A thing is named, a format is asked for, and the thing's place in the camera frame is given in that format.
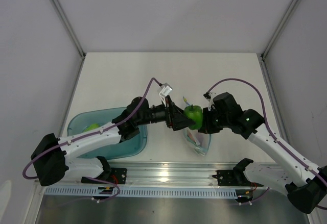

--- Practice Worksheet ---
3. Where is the right aluminium frame post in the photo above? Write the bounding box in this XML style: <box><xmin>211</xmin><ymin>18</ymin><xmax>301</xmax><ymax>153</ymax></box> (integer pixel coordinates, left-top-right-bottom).
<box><xmin>261</xmin><ymin>0</ymin><xmax>301</xmax><ymax>61</ymax></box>

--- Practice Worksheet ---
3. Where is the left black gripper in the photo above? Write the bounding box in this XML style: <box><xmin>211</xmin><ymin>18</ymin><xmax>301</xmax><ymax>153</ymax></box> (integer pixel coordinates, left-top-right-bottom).
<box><xmin>136</xmin><ymin>95</ymin><xmax>195</xmax><ymax>131</ymax></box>

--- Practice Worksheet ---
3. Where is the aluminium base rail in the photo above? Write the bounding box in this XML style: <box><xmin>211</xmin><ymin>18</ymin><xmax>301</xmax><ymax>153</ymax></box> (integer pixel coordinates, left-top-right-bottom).
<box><xmin>35</xmin><ymin>161</ymin><xmax>276</xmax><ymax>189</ymax></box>

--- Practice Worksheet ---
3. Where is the green bell pepper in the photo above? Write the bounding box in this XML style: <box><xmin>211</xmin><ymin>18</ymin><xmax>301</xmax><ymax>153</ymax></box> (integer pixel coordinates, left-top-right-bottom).
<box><xmin>184</xmin><ymin>105</ymin><xmax>203</xmax><ymax>130</ymax></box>

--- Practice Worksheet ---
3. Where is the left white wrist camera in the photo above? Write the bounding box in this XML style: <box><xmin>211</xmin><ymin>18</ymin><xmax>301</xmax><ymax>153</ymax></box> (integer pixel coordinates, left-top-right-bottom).
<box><xmin>158</xmin><ymin>83</ymin><xmax>173</xmax><ymax>105</ymax></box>

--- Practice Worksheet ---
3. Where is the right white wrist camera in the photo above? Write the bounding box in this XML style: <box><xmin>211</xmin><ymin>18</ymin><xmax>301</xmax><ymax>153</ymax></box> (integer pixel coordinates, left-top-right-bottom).
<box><xmin>203</xmin><ymin>91</ymin><xmax>217</xmax><ymax>111</ymax></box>

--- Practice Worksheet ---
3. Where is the white slotted cable duct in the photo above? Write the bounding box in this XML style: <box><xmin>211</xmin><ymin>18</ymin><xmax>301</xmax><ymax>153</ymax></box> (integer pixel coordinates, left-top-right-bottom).
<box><xmin>45</xmin><ymin>186</ymin><xmax>238</xmax><ymax>199</ymax></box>

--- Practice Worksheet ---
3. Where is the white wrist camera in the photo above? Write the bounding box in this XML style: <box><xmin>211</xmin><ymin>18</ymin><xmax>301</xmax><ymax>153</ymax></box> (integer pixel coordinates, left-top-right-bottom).
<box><xmin>158</xmin><ymin>83</ymin><xmax>173</xmax><ymax>105</ymax></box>
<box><xmin>203</xmin><ymin>91</ymin><xmax>217</xmax><ymax>111</ymax></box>

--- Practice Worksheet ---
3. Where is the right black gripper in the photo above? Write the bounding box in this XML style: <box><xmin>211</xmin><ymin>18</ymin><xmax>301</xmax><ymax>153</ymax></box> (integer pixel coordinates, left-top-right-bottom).
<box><xmin>198</xmin><ymin>107</ymin><xmax>230</xmax><ymax>135</ymax></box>

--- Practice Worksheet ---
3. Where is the aluminium frame post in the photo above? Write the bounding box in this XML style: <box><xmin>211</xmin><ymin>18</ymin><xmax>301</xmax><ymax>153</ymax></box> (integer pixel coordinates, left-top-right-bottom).
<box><xmin>50</xmin><ymin>0</ymin><xmax>86</xmax><ymax>59</ymax></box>
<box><xmin>261</xmin><ymin>0</ymin><xmax>301</xmax><ymax>61</ymax></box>

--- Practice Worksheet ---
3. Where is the blue plastic tray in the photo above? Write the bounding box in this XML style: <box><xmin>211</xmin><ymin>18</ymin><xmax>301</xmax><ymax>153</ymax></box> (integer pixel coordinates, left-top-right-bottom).
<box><xmin>66</xmin><ymin>107</ymin><xmax>148</xmax><ymax>160</ymax></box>

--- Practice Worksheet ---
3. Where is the clear zip top bag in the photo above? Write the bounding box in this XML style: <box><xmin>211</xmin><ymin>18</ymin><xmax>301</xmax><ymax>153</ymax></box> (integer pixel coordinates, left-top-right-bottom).
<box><xmin>181</xmin><ymin>96</ymin><xmax>213</xmax><ymax>157</ymax></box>

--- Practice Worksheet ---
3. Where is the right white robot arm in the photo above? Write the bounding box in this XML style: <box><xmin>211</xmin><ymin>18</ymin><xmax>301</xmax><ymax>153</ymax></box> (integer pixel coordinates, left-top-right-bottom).
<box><xmin>199</xmin><ymin>92</ymin><xmax>326</xmax><ymax>214</ymax></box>

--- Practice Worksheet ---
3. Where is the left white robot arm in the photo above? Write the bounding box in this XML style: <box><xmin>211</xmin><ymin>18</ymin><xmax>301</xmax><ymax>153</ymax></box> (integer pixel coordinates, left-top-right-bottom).
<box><xmin>31</xmin><ymin>96</ymin><xmax>195</xmax><ymax>186</ymax></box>

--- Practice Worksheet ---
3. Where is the left aluminium frame post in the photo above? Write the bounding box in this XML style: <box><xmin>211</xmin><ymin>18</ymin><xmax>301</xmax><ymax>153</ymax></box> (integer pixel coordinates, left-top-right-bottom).
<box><xmin>50</xmin><ymin>0</ymin><xmax>86</xmax><ymax>59</ymax></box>

